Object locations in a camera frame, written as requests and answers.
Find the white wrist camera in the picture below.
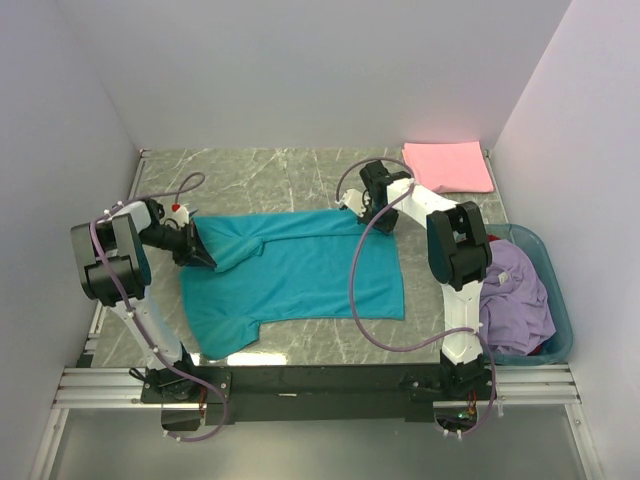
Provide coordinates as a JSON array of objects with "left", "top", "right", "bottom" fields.
[
  {"left": 336, "top": 189, "right": 371, "bottom": 218},
  {"left": 163, "top": 203, "right": 191, "bottom": 230}
]

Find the aluminium frame rail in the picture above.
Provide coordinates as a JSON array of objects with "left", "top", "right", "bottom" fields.
[{"left": 52, "top": 364, "right": 581, "bottom": 410}]

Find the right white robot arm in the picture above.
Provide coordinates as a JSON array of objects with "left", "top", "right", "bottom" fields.
[{"left": 341, "top": 157, "right": 492, "bottom": 399}]

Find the folded pink t shirt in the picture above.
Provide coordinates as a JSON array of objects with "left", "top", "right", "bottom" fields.
[{"left": 402, "top": 141, "right": 494, "bottom": 194}]

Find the teal plastic laundry basket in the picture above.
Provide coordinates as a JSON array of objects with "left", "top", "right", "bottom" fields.
[{"left": 480, "top": 224, "right": 573, "bottom": 366}]

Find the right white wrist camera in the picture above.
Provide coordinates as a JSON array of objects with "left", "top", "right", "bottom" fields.
[{"left": 336, "top": 189, "right": 371, "bottom": 218}]

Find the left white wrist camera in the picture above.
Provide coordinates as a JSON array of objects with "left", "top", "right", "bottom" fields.
[{"left": 163, "top": 203, "right": 191, "bottom": 230}]

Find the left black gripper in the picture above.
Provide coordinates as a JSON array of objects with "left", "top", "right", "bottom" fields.
[{"left": 139, "top": 220, "right": 217, "bottom": 268}]

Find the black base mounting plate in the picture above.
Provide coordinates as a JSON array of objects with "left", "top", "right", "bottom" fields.
[{"left": 141, "top": 363, "right": 491, "bottom": 425}]

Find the red t shirt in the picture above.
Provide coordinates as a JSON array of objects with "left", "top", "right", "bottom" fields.
[{"left": 528, "top": 340, "right": 549, "bottom": 357}]

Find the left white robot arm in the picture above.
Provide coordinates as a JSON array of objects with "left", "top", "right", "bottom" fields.
[{"left": 70, "top": 198, "right": 216, "bottom": 370}]

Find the lavender t shirt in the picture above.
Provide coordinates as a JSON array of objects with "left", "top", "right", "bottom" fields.
[{"left": 480, "top": 240, "right": 556, "bottom": 356}]

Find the teal t shirt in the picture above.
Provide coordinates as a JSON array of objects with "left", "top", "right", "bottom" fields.
[{"left": 180, "top": 209, "right": 405, "bottom": 360}]

